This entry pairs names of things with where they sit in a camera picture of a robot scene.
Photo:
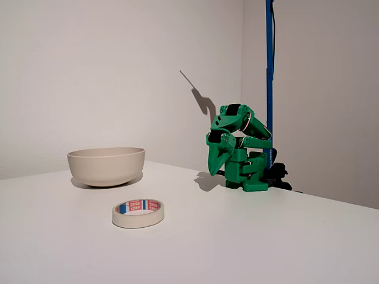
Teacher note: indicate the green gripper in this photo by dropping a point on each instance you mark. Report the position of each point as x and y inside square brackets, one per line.
[215, 155]

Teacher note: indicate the beige tape roll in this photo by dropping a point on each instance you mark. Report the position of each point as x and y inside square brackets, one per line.
[137, 217]

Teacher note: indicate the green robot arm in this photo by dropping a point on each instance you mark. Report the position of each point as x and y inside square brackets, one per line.
[237, 174]

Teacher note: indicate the black table clamp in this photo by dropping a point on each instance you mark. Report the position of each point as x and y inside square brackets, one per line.
[279, 174]
[221, 171]

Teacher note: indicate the blue pole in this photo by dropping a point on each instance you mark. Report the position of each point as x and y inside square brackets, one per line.
[270, 88]

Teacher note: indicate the beige bowl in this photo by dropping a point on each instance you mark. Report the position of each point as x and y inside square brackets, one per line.
[106, 167]

